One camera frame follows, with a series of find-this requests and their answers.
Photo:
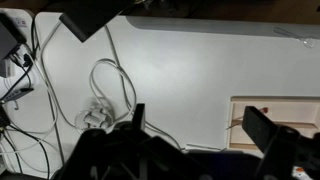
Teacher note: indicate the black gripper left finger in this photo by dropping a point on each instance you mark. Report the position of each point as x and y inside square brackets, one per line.
[139, 116]

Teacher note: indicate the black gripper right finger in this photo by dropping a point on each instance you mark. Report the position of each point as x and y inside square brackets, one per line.
[258, 128]

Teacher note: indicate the shallow wooden box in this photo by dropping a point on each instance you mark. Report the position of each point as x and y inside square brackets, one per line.
[293, 111]

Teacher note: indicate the round clear plastic holder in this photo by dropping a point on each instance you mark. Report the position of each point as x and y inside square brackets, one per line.
[95, 117]

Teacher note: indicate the white power strip orange sockets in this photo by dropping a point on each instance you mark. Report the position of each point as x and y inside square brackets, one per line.
[299, 171]

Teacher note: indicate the clear plastic spoon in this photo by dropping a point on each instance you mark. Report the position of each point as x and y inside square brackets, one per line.
[308, 41]

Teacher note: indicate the black angular device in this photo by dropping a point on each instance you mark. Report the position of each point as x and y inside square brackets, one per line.
[90, 16]

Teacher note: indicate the grey usb hub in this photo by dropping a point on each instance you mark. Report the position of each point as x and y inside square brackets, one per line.
[16, 94]

